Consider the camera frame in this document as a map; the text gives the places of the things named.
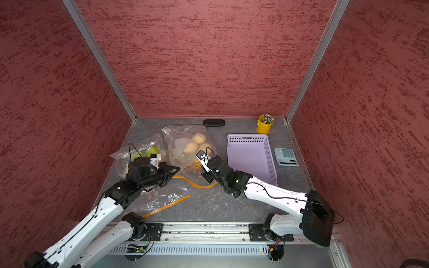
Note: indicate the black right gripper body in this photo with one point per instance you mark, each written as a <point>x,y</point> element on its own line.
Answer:
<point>220,179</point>

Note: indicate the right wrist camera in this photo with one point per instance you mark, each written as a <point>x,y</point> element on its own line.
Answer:
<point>203,159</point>

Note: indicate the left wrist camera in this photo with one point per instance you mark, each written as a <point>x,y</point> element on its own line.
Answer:
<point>155,160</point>

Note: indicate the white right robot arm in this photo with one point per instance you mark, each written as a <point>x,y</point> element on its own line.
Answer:
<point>307,213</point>

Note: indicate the green pear in bag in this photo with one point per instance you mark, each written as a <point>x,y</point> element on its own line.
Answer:
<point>153,150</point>

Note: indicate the pens in cup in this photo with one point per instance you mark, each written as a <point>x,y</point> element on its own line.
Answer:
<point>267,119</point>

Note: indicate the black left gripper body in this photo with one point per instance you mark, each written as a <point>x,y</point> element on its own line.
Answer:
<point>155,176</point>

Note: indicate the yellow pen cup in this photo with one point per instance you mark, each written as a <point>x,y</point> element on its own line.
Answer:
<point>263,128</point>

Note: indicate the aluminium corner post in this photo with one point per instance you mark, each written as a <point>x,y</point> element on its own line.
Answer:
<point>333,22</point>
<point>90,40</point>

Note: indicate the beige pear left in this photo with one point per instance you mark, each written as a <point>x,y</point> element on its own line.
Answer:
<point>191,148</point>

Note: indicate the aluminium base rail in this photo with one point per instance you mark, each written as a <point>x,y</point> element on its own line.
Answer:
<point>222,244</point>

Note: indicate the clear bag with green fruit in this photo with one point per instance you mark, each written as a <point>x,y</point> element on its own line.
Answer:
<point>151,200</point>

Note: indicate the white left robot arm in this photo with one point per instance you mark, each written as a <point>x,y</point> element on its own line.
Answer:
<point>81,247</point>

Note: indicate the clear zip-top bag orange seal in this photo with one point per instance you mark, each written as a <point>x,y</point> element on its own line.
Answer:
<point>183,143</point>

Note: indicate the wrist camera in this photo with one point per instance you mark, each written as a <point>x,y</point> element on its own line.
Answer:
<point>203,159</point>
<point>155,160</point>

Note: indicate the beige pear lower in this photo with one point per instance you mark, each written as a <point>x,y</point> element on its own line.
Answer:
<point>207,148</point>

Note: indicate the beige pear top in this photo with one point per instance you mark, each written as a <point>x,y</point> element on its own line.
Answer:
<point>199,138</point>

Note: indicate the aluminium corner post left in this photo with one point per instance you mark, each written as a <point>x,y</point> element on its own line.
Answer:
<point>90,40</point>

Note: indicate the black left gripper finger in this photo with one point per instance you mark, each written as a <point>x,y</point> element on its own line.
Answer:
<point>164,182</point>
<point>168,169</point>

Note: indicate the grey desk calculator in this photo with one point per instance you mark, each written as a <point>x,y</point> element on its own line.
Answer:
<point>285,157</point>

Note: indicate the aluminium corner post right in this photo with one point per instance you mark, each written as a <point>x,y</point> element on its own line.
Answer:
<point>333,22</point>

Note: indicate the lilac perforated plastic basket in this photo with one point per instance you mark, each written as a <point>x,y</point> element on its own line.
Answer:
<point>251,153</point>

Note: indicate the black glasses case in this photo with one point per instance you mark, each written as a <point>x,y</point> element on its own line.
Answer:
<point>214,122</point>

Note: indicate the beige pear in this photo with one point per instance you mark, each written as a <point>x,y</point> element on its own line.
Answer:
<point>207,148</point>
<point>191,148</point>
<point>199,138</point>

